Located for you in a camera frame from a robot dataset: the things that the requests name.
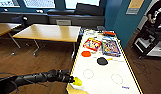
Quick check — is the long yellow wooden table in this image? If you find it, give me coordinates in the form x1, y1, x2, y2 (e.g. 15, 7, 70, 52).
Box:
12, 23, 82, 58

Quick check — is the person in dark top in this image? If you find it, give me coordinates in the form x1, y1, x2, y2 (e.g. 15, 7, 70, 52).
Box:
145, 0, 161, 26

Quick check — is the flat red item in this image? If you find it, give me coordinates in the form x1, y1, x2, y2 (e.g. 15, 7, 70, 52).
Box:
102, 31, 116, 37

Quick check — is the bright office window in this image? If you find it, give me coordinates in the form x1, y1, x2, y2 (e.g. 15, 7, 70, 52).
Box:
64, 0, 101, 10
23, 0, 57, 10
0, 0, 21, 8

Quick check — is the flat orange disc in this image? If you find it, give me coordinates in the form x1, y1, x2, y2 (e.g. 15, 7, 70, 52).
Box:
80, 50, 93, 58

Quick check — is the dark grey bench sofa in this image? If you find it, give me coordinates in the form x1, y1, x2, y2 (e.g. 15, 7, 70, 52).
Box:
0, 3, 106, 30

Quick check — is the yellow wooden gaming table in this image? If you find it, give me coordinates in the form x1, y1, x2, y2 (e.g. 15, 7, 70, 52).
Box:
64, 29, 144, 94

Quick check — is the grey chair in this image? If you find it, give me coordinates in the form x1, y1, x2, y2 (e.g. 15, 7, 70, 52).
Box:
56, 19, 73, 27

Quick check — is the red yellow game box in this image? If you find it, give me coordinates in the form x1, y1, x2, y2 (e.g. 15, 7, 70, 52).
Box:
83, 37, 103, 52

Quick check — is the yellow wall sign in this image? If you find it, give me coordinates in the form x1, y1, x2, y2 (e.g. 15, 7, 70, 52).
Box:
125, 0, 145, 16

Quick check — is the yellow wooden office table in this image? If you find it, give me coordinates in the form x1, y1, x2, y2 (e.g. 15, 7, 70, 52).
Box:
0, 22, 23, 49

